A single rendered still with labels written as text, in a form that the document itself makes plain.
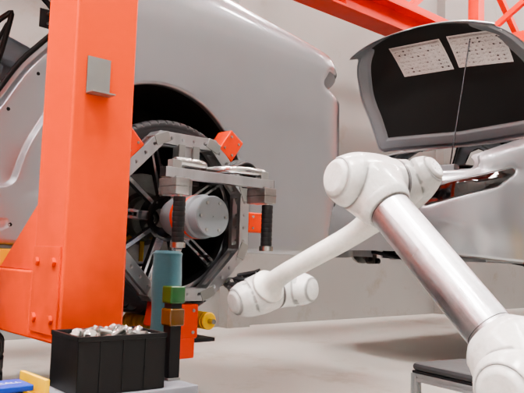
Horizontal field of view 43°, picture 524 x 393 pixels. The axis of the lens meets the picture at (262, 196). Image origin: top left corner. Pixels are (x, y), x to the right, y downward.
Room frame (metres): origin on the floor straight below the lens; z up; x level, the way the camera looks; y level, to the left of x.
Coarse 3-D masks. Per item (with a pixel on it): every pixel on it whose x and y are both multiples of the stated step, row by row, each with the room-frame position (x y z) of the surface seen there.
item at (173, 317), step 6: (162, 312) 1.53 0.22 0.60; (168, 312) 1.52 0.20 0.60; (174, 312) 1.52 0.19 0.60; (180, 312) 1.53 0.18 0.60; (162, 318) 1.53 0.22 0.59; (168, 318) 1.52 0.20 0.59; (174, 318) 1.52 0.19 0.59; (180, 318) 1.53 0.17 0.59; (162, 324) 1.54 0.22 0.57; (168, 324) 1.52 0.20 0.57; (174, 324) 1.52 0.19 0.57; (180, 324) 1.53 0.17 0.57
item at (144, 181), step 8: (136, 176) 2.34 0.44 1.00; (144, 176) 2.36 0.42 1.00; (144, 184) 2.36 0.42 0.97; (152, 184) 2.38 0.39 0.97; (152, 192) 2.38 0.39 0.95; (128, 200) 2.32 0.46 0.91; (136, 200) 2.31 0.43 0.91; (144, 200) 2.31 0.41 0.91; (136, 208) 2.29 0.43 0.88; (128, 224) 2.30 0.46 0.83; (136, 224) 2.29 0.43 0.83; (160, 224) 2.35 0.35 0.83; (128, 232) 2.32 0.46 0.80; (136, 232) 2.29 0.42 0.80; (144, 240) 2.37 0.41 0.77; (136, 248) 2.35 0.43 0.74; (144, 248) 2.37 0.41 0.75; (136, 256) 2.35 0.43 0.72; (144, 256) 2.37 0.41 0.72
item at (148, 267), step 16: (160, 160) 2.22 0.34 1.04; (160, 176) 2.23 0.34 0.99; (144, 192) 2.18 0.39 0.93; (192, 192) 2.50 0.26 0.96; (208, 192) 2.36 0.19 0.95; (224, 192) 2.38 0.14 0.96; (128, 208) 2.15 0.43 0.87; (144, 208) 2.22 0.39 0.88; (160, 208) 2.28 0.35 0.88; (144, 224) 2.21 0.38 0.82; (128, 240) 2.17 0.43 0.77; (160, 240) 2.23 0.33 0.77; (192, 240) 2.32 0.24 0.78; (208, 240) 2.45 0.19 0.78; (224, 240) 2.39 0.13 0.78; (192, 256) 2.47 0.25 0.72; (144, 272) 2.19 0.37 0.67; (192, 272) 2.38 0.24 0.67
